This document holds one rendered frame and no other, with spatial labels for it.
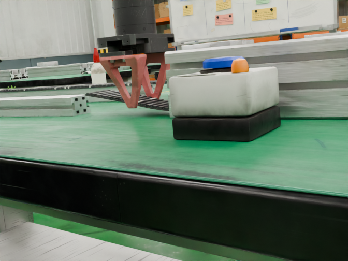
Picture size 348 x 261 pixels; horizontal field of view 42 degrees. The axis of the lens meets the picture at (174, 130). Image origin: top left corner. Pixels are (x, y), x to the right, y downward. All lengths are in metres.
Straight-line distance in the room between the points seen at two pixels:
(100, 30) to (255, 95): 8.63
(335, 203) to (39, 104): 0.60
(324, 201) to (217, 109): 0.17
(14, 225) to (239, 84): 1.73
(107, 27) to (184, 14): 4.76
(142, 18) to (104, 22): 8.15
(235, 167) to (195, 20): 3.80
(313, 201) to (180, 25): 3.96
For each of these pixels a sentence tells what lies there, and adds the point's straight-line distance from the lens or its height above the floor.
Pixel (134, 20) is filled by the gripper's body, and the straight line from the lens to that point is 0.63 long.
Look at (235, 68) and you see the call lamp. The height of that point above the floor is 0.84.
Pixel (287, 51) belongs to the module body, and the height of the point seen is 0.85.
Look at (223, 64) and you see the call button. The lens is 0.42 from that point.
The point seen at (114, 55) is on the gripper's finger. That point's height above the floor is 0.87.
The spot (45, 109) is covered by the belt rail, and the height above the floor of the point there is 0.79.
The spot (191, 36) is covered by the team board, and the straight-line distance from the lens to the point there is 4.13.
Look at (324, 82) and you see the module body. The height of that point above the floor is 0.82.
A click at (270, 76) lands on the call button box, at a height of 0.83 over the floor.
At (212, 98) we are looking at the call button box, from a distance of 0.41.
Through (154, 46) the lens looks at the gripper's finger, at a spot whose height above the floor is 0.87.
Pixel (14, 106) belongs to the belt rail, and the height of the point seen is 0.80.
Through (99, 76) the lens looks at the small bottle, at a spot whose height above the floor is 0.82.
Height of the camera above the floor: 0.86
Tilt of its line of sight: 9 degrees down
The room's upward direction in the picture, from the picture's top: 5 degrees counter-clockwise
